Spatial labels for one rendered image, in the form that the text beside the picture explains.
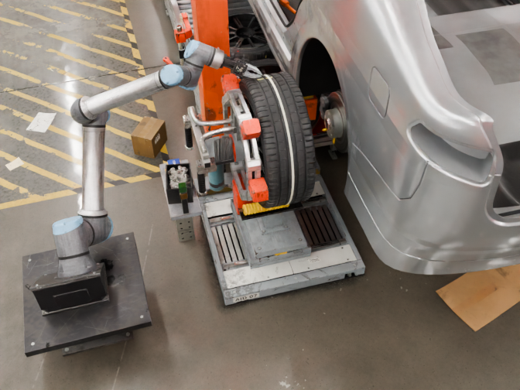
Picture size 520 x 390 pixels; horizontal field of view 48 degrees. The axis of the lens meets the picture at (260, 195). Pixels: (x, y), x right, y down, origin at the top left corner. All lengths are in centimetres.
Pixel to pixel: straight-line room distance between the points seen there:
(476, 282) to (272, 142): 159
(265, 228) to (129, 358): 102
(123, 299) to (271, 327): 81
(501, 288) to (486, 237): 135
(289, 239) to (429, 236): 120
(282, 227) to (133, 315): 98
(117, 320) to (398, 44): 184
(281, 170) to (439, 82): 92
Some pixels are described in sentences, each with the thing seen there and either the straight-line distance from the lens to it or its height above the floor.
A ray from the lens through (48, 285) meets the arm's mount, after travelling 296.
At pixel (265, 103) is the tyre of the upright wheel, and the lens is 272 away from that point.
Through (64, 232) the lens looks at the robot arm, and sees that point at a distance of 300.
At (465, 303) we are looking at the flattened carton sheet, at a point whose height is 1.
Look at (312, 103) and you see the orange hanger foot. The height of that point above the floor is 65.
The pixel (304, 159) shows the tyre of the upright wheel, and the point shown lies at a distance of 272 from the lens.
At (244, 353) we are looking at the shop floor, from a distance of 321.
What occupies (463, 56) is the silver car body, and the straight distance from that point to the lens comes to 343.
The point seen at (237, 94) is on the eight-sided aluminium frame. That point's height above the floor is 111.
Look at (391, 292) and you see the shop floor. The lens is 349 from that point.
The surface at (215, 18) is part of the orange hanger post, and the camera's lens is 309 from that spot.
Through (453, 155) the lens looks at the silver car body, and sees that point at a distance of 218.
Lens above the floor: 282
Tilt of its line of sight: 46 degrees down
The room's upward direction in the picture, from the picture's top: straight up
